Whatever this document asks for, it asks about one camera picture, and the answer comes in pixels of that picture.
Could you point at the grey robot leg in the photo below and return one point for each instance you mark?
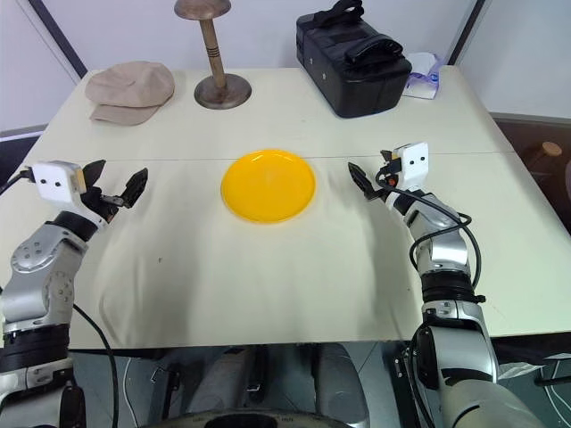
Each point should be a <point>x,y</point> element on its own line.
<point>225,379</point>
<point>339,383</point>

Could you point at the round wooden knob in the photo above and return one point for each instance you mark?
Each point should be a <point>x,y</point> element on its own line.
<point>552,148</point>

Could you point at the black fabric bag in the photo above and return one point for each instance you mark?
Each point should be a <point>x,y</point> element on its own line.
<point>348,71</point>

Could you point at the white tissue pack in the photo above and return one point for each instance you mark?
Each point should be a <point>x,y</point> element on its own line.
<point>424,80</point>

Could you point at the dark frame post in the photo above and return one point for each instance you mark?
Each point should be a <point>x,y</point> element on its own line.
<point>466,31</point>
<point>60,38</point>

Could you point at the yellow round plate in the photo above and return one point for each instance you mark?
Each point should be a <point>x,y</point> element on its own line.
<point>268,185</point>

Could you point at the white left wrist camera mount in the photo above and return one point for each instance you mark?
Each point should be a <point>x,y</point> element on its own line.
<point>55,178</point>

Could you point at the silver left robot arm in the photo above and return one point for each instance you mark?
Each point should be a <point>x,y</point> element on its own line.
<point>40,276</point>

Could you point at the wooden hat stand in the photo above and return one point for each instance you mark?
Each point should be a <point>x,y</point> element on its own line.
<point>217,67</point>

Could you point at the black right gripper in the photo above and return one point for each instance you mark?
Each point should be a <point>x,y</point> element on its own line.
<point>392,173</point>

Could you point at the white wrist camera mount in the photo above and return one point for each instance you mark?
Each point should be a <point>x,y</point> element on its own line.
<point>55,178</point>
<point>414,165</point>

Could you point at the dark rounded robot base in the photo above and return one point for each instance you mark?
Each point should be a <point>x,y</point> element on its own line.
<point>250,420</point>

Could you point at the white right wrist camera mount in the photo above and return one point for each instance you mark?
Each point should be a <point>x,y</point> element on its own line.
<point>414,165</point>

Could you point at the beige flat cap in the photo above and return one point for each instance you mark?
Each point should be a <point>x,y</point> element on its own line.
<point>129,89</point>

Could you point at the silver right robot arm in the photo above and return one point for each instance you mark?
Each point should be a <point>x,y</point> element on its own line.
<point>450,312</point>

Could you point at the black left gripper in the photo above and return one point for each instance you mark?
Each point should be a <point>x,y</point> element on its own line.
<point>101,203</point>

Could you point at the cream table cloth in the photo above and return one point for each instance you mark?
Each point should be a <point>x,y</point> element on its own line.
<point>250,276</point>

